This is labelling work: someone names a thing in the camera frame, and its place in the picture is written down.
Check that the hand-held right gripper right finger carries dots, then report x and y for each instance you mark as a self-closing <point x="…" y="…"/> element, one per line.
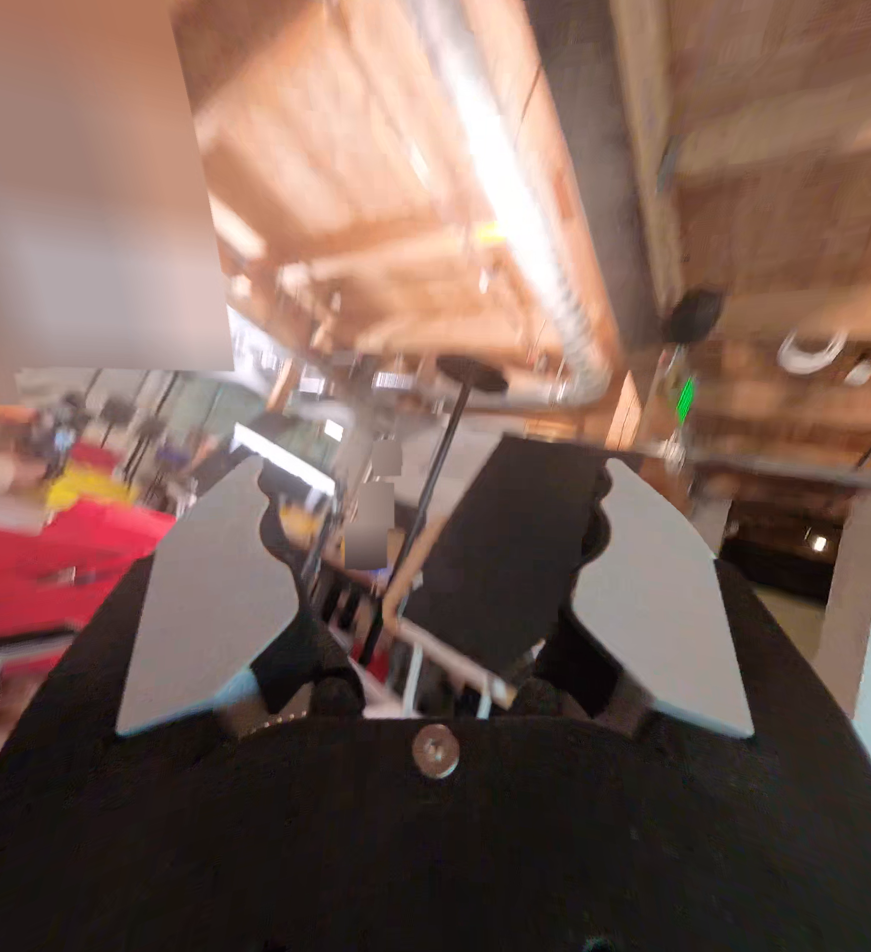
<point x="666" y="595"/>

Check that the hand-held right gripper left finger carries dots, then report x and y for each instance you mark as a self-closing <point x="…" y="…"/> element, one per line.
<point x="205" y="595"/>

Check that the red sheet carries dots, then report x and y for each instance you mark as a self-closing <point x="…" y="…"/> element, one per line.
<point x="48" y="573"/>

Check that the black panel with wooden edge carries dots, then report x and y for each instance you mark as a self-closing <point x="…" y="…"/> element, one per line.
<point x="502" y="550"/>

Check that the green exit sign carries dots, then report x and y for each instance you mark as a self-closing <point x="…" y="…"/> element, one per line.
<point x="686" y="400"/>

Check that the black tripod stand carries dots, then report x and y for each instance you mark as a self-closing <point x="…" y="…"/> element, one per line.
<point x="435" y="476"/>

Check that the black round ceiling lamp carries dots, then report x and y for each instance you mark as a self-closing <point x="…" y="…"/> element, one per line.
<point x="695" y="316"/>

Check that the white desk frame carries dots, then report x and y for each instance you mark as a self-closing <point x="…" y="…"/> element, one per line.
<point x="413" y="673"/>

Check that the silver ceiling duct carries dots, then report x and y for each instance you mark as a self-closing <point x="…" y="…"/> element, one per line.
<point x="524" y="208"/>

